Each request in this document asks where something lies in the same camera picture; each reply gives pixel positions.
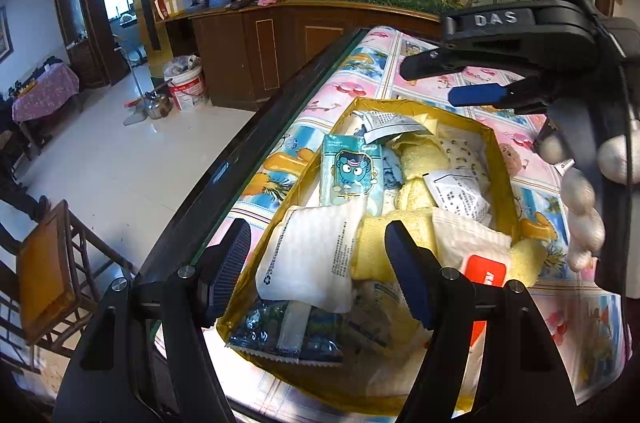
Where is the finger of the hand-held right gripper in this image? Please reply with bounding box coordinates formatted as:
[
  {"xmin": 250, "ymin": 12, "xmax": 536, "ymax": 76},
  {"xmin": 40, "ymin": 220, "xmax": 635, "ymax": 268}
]
[
  {"xmin": 447, "ymin": 78, "xmax": 551, "ymax": 114},
  {"xmin": 400, "ymin": 48, "xmax": 531, "ymax": 82}
]

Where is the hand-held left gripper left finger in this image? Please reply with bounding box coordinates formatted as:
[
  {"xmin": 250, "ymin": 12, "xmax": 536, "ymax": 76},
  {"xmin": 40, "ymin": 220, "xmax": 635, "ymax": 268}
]
[{"xmin": 52, "ymin": 218, "xmax": 253, "ymax": 423}]

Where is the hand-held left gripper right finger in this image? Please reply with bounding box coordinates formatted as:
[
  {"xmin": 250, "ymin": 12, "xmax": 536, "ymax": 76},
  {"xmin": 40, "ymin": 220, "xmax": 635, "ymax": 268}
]
[{"xmin": 384, "ymin": 220, "xmax": 578, "ymax": 423}]

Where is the lemon print tissue packet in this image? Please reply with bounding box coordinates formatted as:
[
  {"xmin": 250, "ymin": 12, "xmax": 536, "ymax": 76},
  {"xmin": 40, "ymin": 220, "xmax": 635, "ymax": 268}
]
[{"xmin": 442, "ymin": 127, "xmax": 491, "ymax": 176}]

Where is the light blue printed packet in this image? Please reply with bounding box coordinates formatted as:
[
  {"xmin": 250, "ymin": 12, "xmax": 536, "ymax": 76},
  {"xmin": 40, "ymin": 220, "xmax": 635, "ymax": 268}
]
[{"xmin": 345, "ymin": 283, "xmax": 402, "ymax": 345}]

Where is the white packet red label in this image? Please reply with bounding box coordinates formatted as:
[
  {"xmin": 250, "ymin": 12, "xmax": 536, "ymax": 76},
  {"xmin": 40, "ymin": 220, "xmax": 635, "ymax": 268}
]
[{"xmin": 431, "ymin": 208, "xmax": 513, "ymax": 345}]

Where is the clear zip bag tropical print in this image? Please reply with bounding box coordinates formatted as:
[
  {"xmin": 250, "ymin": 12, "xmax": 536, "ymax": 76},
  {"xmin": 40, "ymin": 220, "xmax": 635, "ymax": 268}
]
[{"xmin": 226, "ymin": 300, "xmax": 348, "ymax": 366}]

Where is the white printed sachet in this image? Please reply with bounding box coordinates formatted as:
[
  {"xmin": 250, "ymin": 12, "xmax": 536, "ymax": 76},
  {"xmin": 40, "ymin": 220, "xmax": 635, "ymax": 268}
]
[
  {"xmin": 361, "ymin": 109, "xmax": 436, "ymax": 144},
  {"xmin": 424, "ymin": 169, "xmax": 492, "ymax": 229}
]

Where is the white plastic packet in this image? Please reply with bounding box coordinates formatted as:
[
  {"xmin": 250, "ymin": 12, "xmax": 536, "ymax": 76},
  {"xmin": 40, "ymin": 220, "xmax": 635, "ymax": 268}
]
[{"xmin": 256, "ymin": 202, "xmax": 367, "ymax": 315}]

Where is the blue towel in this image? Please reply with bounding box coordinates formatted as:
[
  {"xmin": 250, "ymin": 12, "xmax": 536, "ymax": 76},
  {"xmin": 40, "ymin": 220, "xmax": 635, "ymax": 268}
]
[{"xmin": 381, "ymin": 145, "xmax": 407, "ymax": 191}]

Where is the light blue wet wipes packet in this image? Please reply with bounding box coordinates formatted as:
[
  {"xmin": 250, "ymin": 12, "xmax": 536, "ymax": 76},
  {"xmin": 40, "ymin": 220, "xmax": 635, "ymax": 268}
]
[{"xmin": 319, "ymin": 134, "xmax": 386, "ymax": 216}]

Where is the yellow-taped cardboard box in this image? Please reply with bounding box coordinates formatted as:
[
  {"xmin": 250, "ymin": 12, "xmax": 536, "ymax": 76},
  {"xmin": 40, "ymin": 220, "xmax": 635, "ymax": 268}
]
[{"xmin": 215, "ymin": 97, "xmax": 526, "ymax": 416}]

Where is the person's right hand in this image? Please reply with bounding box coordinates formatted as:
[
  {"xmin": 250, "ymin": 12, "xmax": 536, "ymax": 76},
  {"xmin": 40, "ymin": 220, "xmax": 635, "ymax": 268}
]
[{"xmin": 537, "ymin": 118, "xmax": 640, "ymax": 275}]

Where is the printed tablecloth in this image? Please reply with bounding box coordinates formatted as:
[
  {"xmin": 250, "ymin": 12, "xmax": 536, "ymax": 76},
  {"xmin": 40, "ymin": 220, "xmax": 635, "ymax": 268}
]
[{"xmin": 155, "ymin": 28, "xmax": 626, "ymax": 419}]

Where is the dark wooden cabinet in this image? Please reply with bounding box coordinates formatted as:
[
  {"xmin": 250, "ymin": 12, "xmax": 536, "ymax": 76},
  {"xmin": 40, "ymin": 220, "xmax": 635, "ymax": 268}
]
[{"xmin": 125, "ymin": 0, "xmax": 616, "ymax": 110}]

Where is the steel kettle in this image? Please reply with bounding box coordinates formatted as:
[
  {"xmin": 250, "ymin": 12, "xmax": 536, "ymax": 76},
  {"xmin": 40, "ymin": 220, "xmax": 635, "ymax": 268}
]
[{"xmin": 145, "ymin": 85, "xmax": 174, "ymax": 120}]

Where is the dustpan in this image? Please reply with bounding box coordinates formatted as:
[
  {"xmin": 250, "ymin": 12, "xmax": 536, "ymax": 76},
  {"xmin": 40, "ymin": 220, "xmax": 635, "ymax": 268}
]
[{"xmin": 117, "ymin": 35, "xmax": 149, "ymax": 126}]

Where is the white bucket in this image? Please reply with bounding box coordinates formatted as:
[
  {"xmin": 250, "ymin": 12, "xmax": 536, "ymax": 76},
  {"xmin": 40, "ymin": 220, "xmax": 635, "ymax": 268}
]
[{"xmin": 165, "ymin": 55, "xmax": 210, "ymax": 113}]

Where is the wooden chair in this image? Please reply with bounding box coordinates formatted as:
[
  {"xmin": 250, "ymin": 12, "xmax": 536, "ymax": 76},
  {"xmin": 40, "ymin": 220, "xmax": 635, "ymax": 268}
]
[{"xmin": 0, "ymin": 198, "xmax": 136, "ymax": 374}]

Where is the table with floral cloth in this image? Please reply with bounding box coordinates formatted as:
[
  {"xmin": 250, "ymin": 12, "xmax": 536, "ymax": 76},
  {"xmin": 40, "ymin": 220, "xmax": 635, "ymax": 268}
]
[{"xmin": 11, "ymin": 63, "xmax": 81, "ymax": 156}]

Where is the red and white box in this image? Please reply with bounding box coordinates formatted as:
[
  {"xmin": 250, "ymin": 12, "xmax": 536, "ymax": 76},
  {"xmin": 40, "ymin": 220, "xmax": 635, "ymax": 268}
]
[{"xmin": 155, "ymin": 0, "xmax": 186, "ymax": 22}]

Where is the framed picture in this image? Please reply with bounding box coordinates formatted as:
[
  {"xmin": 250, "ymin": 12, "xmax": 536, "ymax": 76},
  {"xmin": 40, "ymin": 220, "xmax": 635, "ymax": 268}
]
[{"xmin": 0, "ymin": 5, "xmax": 13, "ymax": 64}]

